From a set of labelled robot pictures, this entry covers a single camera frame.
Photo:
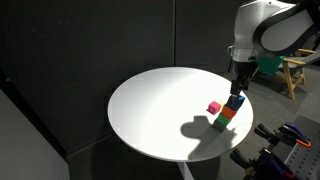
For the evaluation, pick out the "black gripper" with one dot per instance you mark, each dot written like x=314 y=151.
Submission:
x=244 y=70

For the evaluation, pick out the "blue block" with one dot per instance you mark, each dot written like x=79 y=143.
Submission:
x=236 y=103

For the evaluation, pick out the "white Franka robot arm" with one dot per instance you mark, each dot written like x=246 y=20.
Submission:
x=266 y=30

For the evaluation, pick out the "orange block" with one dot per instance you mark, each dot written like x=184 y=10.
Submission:
x=228 y=112

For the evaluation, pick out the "pink block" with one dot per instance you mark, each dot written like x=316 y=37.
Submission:
x=213 y=107

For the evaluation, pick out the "green cube block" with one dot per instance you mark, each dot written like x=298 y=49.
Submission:
x=219 y=126

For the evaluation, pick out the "wooden chair grey seat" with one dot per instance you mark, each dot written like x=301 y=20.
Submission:
x=293 y=78

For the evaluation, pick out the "purple spring clamp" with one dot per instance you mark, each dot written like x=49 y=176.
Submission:
x=293 y=131
x=270 y=165

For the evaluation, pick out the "perforated metal plate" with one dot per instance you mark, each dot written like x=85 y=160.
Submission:
x=305 y=160

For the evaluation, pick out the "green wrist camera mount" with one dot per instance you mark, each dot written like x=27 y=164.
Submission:
x=270 y=65

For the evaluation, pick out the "white table pedestal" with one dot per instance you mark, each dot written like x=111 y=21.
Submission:
x=185 y=171

